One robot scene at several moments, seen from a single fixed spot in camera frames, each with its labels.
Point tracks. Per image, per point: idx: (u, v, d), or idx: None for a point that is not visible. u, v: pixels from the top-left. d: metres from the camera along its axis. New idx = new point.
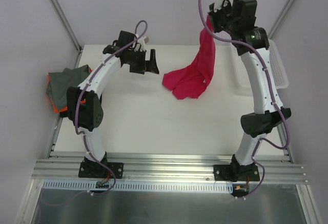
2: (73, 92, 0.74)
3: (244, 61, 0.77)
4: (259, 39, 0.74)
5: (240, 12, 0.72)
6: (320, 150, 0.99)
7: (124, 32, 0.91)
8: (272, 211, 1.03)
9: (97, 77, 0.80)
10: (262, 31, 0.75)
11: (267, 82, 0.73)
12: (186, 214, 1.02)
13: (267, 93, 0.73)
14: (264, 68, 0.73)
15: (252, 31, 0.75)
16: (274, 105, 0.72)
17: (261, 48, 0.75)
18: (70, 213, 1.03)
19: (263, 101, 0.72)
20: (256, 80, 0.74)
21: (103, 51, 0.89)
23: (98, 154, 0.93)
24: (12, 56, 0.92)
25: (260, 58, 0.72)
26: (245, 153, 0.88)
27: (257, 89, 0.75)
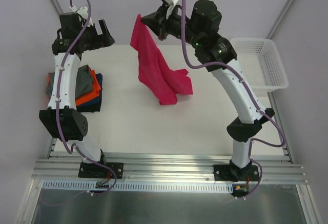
2: (47, 113, 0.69)
3: (218, 77, 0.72)
4: (226, 52, 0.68)
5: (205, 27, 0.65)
6: (321, 149, 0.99)
7: (62, 17, 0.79)
8: (272, 211, 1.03)
9: (62, 88, 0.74)
10: (225, 41, 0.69)
11: (246, 90, 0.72)
12: (186, 214, 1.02)
13: (250, 103, 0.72)
14: (240, 80, 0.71)
15: (217, 45, 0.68)
16: (260, 112, 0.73)
17: (231, 60, 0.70)
18: (70, 214, 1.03)
19: (249, 112, 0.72)
20: (236, 94, 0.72)
21: (54, 53, 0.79)
23: (96, 155, 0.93)
24: (12, 56, 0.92)
25: (233, 72, 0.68)
26: (241, 156, 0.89)
27: (239, 102, 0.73)
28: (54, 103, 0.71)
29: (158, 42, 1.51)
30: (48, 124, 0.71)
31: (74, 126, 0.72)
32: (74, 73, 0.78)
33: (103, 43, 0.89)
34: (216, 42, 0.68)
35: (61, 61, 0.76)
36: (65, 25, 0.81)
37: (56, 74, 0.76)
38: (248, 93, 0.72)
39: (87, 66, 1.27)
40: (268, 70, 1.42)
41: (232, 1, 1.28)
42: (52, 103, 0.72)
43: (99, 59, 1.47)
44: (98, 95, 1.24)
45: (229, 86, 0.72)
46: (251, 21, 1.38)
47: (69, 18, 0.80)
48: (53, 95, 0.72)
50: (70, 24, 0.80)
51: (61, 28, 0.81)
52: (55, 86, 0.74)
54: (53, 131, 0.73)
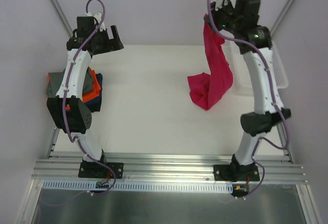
2: (55, 101, 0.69)
3: (247, 61, 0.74)
4: (262, 39, 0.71)
5: (244, 11, 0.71)
6: (321, 149, 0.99)
7: (80, 18, 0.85)
8: (272, 211, 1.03)
9: (73, 79, 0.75)
10: (265, 29, 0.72)
11: (267, 81, 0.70)
12: (186, 214, 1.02)
13: (268, 93, 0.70)
14: (266, 69, 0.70)
15: (255, 31, 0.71)
16: (275, 105, 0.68)
17: (264, 47, 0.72)
18: (70, 214, 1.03)
19: (263, 102, 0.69)
20: (258, 82, 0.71)
21: (68, 48, 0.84)
23: (96, 154, 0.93)
24: (12, 56, 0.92)
25: (262, 58, 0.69)
26: (244, 154, 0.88)
27: (258, 88, 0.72)
28: (62, 92, 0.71)
29: (158, 42, 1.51)
30: (54, 112, 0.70)
31: (79, 118, 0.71)
32: (83, 67, 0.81)
33: (113, 46, 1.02)
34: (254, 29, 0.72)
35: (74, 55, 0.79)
36: (81, 25, 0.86)
37: (67, 67, 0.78)
38: (269, 83, 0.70)
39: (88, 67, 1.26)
40: None
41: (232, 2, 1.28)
42: (60, 92, 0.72)
43: (99, 59, 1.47)
44: (97, 95, 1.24)
45: (254, 74, 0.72)
46: None
47: (86, 20, 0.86)
48: (62, 84, 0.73)
50: (86, 25, 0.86)
51: (77, 28, 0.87)
52: (65, 77, 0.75)
54: (57, 120, 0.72)
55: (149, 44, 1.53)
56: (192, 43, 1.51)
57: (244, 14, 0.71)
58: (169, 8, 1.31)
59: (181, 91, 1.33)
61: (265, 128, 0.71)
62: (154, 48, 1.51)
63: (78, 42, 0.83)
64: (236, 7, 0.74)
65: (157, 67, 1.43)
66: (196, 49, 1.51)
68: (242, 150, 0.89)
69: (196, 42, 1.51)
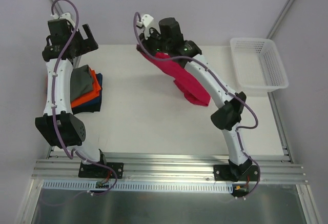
2: (44, 119, 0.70)
3: (190, 70, 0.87)
4: (191, 49, 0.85)
5: (170, 34, 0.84)
6: (321, 149, 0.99)
7: (50, 24, 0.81)
8: (272, 211, 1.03)
9: (57, 95, 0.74)
10: (191, 42, 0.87)
11: (212, 77, 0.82)
12: (186, 214, 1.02)
13: (219, 87, 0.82)
14: (206, 69, 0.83)
15: (183, 45, 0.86)
16: (229, 94, 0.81)
17: (197, 55, 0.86)
18: (70, 214, 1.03)
19: (218, 95, 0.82)
20: (205, 82, 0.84)
21: (45, 58, 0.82)
23: (95, 156, 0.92)
24: (12, 56, 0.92)
25: (199, 63, 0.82)
26: (235, 151, 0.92)
27: (209, 87, 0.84)
28: (50, 109, 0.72)
29: None
30: (44, 131, 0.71)
31: (72, 131, 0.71)
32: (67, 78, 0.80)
33: (89, 47, 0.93)
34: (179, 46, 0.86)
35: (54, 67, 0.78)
36: (54, 32, 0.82)
37: (49, 80, 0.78)
38: (214, 78, 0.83)
39: (88, 66, 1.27)
40: (268, 70, 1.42)
41: (232, 2, 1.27)
42: (47, 110, 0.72)
43: (99, 58, 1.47)
44: (97, 95, 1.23)
45: (200, 77, 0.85)
46: (251, 21, 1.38)
47: (58, 24, 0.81)
48: (48, 101, 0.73)
50: (59, 30, 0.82)
51: (50, 35, 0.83)
52: (49, 94, 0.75)
54: (49, 139, 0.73)
55: None
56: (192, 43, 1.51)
57: (170, 37, 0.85)
58: (169, 8, 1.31)
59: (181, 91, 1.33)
61: (232, 117, 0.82)
62: None
63: (55, 52, 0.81)
64: (162, 32, 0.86)
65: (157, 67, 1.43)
66: None
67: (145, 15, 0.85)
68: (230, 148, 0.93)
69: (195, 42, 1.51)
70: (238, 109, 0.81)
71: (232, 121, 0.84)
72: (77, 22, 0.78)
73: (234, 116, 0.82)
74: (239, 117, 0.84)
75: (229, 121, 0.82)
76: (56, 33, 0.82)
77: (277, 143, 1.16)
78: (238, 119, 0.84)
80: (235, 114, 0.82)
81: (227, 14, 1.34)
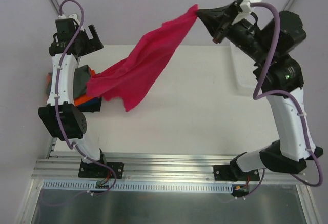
2: (46, 109, 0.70)
3: (273, 102, 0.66)
4: (293, 77, 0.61)
5: (281, 48, 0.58)
6: (321, 149, 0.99)
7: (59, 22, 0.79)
8: (272, 211, 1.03)
9: (61, 86, 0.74)
10: (293, 64, 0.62)
11: (301, 126, 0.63)
12: (186, 214, 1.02)
13: (302, 139, 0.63)
14: (300, 114, 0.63)
15: (285, 68, 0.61)
16: (309, 151, 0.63)
17: (295, 88, 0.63)
18: (70, 214, 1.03)
19: (296, 149, 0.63)
20: (289, 129, 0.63)
21: (52, 54, 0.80)
23: (96, 154, 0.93)
24: (11, 56, 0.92)
25: (295, 103, 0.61)
26: (251, 166, 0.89)
27: (288, 135, 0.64)
28: (54, 100, 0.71)
29: None
30: (47, 121, 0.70)
31: (74, 123, 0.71)
32: (71, 72, 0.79)
33: (95, 46, 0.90)
34: (285, 64, 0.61)
35: (59, 60, 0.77)
36: (61, 28, 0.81)
37: (54, 73, 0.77)
38: (303, 128, 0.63)
39: (88, 66, 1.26)
40: None
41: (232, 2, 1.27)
42: (51, 100, 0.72)
43: (99, 58, 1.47)
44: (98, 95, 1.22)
45: (285, 119, 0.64)
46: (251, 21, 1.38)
47: (65, 23, 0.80)
48: (52, 92, 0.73)
50: (65, 27, 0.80)
51: (58, 33, 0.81)
52: (53, 85, 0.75)
54: (50, 129, 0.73)
55: None
56: (192, 43, 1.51)
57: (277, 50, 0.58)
58: (169, 8, 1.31)
59: (181, 91, 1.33)
61: None
62: None
63: (60, 47, 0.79)
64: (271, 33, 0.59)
65: None
66: (197, 49, 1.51)
67: None
68: (249, 164, 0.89)
69: (196, 42, 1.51)
70: None
71: None
72: (83, 18, 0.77)
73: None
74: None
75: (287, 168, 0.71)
76: (64, 31, 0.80)
77: None
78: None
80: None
81: None
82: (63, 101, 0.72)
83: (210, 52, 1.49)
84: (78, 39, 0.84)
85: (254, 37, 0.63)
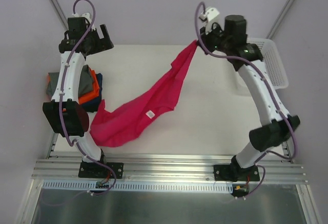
2: (50, 104, 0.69)
3: (243, 75, 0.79)
4: (252, 53, 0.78)
5: (233, 31, 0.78)
6: (321, 149, 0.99)
7: (70, 20, 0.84)
8: (272, 211, 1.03)
9: (67, 83, 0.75)
10: (254, 46, 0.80)
11: (267, 89, 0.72)
12: (186, 214, 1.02)
13: (271, 102, 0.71)
14: (262, 79, 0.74)
15: (245, 46, 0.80)
16: (280, 113, 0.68)
17: (257, 60, 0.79)
18: (70, 214, 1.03)
19: (267, 110, 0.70)
20: (258, 94, 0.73)
21: (61, 51, 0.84)
23: (96, 154, 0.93)
24: (12, 56, 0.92)
25: (256, 68, 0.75)
26: (247, 160, 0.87)
27: (260, 99, 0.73)
28: (58, 96, 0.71)
29: (158, 42, 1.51)
30: (49, 116, 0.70)
31: (76, 121, 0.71)
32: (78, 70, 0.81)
33: (105, 46, 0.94)
34: (245, 45, 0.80)
35: (67, 58, 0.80)
36: (72, 26, 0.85)
37: (61, 70, 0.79)
38: (270, 92, 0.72)
39: (88, 67, 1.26)
40: (267, 70, 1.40)
41: (232, 2, 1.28)
42: (55, 97, 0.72)
43: (99, 58, 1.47)
44: (98, 95, 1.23)
45: (253, 86, 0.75)
46: (251, 21, 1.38)
47: (77, 21, 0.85)
48: (57, 88, 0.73)
50: (77, 26, 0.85)
51: (68, 31, 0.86)
52: (59, 82, 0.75)
54: (53, 125, 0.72)
55: (149, 44, 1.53)
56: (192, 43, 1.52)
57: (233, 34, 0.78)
58: (169, 8, 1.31)
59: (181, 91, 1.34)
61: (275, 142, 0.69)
62: (154, 49, 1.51)
63: (70, 44, 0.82)
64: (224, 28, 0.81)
65: (157, 67, 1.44)
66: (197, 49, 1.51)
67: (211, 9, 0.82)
68: (245, 157, 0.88)
69: None
70: (286, 137, 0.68)
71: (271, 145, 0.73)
72: (93, 18, 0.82)
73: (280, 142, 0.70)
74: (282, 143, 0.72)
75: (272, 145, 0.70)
76: (75, 28, 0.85)
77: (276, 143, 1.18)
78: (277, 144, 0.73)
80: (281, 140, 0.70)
81: (227, 14, 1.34)
82: (67, 98, 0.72)
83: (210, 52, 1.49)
84: (88, 37, 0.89)
85: (222, 36, 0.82)
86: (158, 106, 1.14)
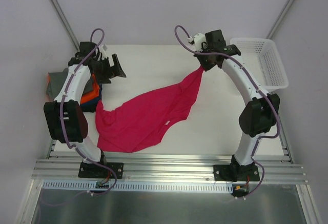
2: (52, 105, 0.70)
3: (226, 68, 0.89)
4: (231, 50, 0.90)
5: (212, 39, 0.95)
6: (321, 149, 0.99)
7: (83, 43, 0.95)
8: (272, 211, 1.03)
9: (71, 86, 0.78)
10: (232, 45, 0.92)
11: (245, 74, 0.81)
12: (186, 215, 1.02)
13: (250, 84, 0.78)
14: (241, 67, 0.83)
15: (224, 46, 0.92)
16: (260, 92, 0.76)
17: (235, 55, 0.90)
18: (70, 214, 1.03)
19: (248, 92, 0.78)
20: (240, 81, 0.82)
21: (69, 66, 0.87)
23: (96, 156, 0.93)
24: (12, 56, 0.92)
25: (234, 60, 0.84)
26: (244, 154, 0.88)
27: (242, 85, 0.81)
28: (61, 97, 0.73)
29: (158, 42, 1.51)
30: (49, 118, 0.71)
31: (76, 123, 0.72)
32: (83, 80, 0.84)
33: (114, 74, 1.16)
34: (225, 45, 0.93)
35: (75, 68, 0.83)
36: (83, 48, 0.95)
37: (67, 78, 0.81)
38: (247, 76, 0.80)
39: None
40: (268, 70, 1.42)
41: (232, 2, 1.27)
42: (58, 97, 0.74)
43: None
44: (98, 95, 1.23)
45: (235, 74, 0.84)
46: (250, 21, 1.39)
47: (88, 44, 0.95)
48: (61, 90, 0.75)
50: (87, 48, 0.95)
51: (79, 52, 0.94)
52: (64, 85, 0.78)
54: (51, 128, 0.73)
55: (149, 44, 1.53)
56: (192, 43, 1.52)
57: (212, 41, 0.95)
58: (169, 8, 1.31)
59: None
61: (262, 121, 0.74)
62: (154, 49, 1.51)
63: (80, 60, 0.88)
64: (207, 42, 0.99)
65: (157, 67, 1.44)
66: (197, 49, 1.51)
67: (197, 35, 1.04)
68: (241, 149, 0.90)
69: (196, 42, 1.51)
70: (268, 116, 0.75)
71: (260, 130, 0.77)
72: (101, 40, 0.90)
73: (265, 122, 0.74)
74: (269, 126, 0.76)
75: (258, 126, 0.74)
76: (85, 49, 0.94)
77: (276, 143, 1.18)
78: (266, 129, 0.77)
80: (266, 120, 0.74)
81: (227, 14, 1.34)
82: (69, 99, 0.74)
83: None
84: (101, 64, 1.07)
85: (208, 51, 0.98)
86: (173, 117, 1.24)
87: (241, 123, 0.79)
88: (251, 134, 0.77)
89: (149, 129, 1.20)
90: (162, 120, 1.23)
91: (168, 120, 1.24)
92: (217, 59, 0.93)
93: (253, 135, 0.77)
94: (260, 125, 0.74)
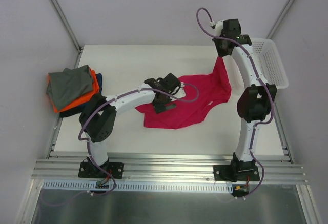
2: (98, 98, 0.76)
3: (234, 55, 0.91)
4: (243, 39, 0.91)
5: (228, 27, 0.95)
6: (321, 149, 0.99)
7: (171, 75, 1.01)
8: (272, 211, 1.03)
9: (126, 97, 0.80)
10: (246, 35, 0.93)
11: (250, 62, 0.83)
12: (186, 214, 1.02)
13: (252, 72, 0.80)
14: (248, 55, 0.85)
15: (238, 35, 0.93)
16: (260, 80, 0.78)
17: (245, 44, 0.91)
18: (70, 213, 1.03)
19: (249, 79, 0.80)
20: (243, 66, 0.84)
21: (145, 80, 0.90)
23: (99, 158, 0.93)
24: (12, 56, 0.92)
25: (243, 48, 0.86)
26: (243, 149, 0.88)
27: (244, 72, 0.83)
28: (110, 99, 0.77)
29: (158, 42, 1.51)
30: (89, 103, 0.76)
31: (99, 125, 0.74)
32: (140, 100, 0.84)
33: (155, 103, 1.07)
34: (239, 34, 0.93)
35: (144, 86, 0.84)
36: (166, 78, 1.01)
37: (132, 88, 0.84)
38: (252, 64, 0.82)
39: (88, 66, 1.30)
40: (267, 70, 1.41)
41: (232, 2, 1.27)
42: (109, 97, 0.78)
43: (99, 58, 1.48)
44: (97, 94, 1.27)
45: (241, 62, 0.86)
46: (251, 21, 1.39)
47: (173, 80, 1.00)
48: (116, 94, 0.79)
50: (170, 81, 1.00)
51: (163, 79, 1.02)
52: (122, 93, 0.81)
54: (83, 113, 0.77)
55: (149, 44, 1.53)
56: (192, 43, 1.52)
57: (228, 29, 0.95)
58: (169, 8, 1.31)
59: None
61: (258, 108, 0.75)
62: (154, 48, 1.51)
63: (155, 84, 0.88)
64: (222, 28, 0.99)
65: (157, 67, 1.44)
66: (197, 49, 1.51)
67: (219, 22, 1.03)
68: (240, 145, 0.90)
69: (196, 42, 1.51)
70: (265, 106, 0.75)
71: (255, 118, 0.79)
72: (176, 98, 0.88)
73: (260, 110, 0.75)
74: (264, 114, 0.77)
75: (253, 112, 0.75)
76: (167, 81, 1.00)
77: (276, 143, 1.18)
78: (261, 117, 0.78)
80: (261, 107, 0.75)
81: (228, 14, 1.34)
82: (112, 105, 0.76)
83: (210, 52, 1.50)
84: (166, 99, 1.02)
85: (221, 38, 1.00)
86: (215, 98, 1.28)
87: (239, 108, 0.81)
88: (245, 118, 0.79)
89: (191, 109, 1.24)
90: (205, 101, 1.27)
91: (210, 101, 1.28)
92: (229, 45, 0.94)
93: (249, 120, 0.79)
94: (254, 113, 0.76)
